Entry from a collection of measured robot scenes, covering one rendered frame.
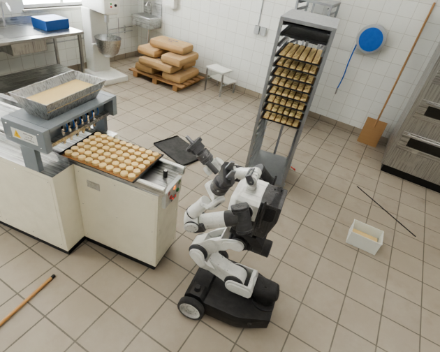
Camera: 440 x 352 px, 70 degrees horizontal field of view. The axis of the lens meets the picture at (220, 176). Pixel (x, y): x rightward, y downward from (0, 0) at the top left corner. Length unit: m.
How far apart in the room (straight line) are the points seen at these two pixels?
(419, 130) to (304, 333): 3.04
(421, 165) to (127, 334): 4.03
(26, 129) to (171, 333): 1.65
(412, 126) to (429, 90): 0.46
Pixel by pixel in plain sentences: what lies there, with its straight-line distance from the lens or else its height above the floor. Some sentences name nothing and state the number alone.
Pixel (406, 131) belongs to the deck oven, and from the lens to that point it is 4.74.
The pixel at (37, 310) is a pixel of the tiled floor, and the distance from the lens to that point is 2.72.
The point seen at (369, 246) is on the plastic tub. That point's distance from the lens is 3.49.
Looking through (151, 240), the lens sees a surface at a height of 0.38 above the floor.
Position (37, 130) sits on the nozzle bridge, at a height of 1.18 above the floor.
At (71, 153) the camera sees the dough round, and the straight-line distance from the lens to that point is 2.44.
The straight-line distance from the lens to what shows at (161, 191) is 2.11.
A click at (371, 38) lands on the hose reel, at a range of 5.38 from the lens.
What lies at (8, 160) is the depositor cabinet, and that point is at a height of 0.83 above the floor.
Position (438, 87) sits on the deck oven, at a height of 1.27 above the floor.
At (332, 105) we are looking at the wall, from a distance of 5.81.
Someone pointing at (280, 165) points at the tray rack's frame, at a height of 0.15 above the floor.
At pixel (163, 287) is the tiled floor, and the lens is 2.68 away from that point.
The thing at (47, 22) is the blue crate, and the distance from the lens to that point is 5.48.
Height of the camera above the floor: 2.24
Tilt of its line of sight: 36 degrees down
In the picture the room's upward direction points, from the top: 10 degrees clockwise
